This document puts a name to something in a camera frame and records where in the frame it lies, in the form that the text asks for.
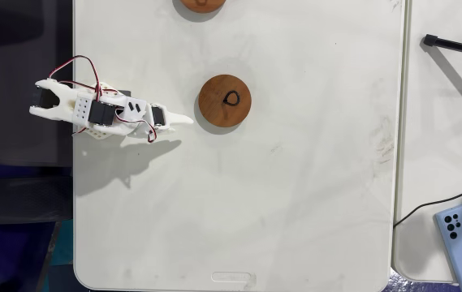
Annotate black mesh office chair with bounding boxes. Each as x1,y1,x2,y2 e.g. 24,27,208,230
0,174,73,226

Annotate thin black cable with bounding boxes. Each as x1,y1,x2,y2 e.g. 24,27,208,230
392,188,462,230

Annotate plain wooden lid black loop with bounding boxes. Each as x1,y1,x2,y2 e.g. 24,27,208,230
197,74,253,129

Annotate wooden lid with red cross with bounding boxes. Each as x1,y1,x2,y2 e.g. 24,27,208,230
179,0,227,15

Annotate long red servo wire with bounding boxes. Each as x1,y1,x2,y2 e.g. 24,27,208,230
47,55,120,102

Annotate black rod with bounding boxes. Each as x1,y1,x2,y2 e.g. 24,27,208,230
422,33,462,60

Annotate red wrist servo wire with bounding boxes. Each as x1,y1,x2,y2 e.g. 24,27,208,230
114,109,158,144

